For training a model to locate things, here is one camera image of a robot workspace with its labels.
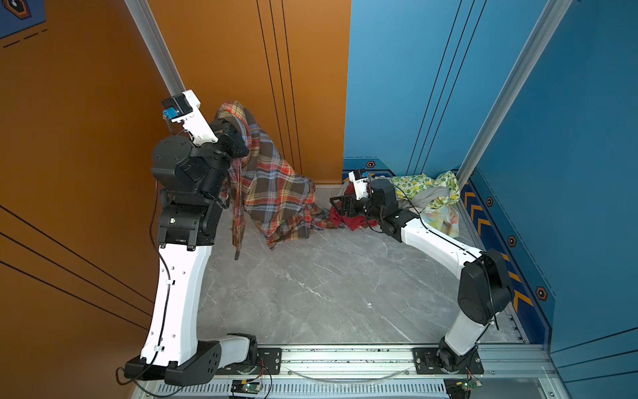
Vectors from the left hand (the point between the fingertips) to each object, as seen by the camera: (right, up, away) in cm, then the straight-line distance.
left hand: (234, 109), depth 50 cm
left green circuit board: (-5, -72, +21) cm, 75 cm away
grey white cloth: (+55, -17, +58) cm, 82 cm away
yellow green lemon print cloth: (+56, -10, +62) cm, 84 cm away
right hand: (+22, -17, +33) cm, 43 cm away
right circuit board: (+57, -72, +20) cm, 94 cm away
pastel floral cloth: (+66, -25, +49) cm, 86 cm away
